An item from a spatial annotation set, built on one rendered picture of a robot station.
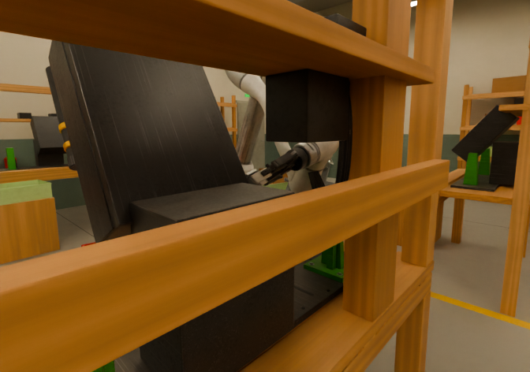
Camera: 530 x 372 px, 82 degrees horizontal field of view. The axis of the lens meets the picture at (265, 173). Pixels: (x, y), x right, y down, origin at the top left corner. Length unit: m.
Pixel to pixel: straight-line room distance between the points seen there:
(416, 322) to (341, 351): 0.62
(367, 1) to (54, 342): 0.81
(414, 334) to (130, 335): 1.21
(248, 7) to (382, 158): 0.51
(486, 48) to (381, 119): 7.08
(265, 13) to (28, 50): 6.16
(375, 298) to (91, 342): 0.71
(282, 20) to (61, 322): 0.38
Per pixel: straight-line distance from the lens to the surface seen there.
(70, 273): 0.28
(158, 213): 0.55
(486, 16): 7.96
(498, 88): 7.15
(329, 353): 0.80
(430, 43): 1.23
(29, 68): 6.43
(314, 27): 0.48
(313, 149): 1.04
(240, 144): 1.65
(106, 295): 0.29
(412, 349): 1.46
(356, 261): 0.86
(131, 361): 0.80
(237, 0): 0.37
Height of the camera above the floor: 1.38
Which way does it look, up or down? 8 degrees down
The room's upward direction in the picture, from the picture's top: straight up
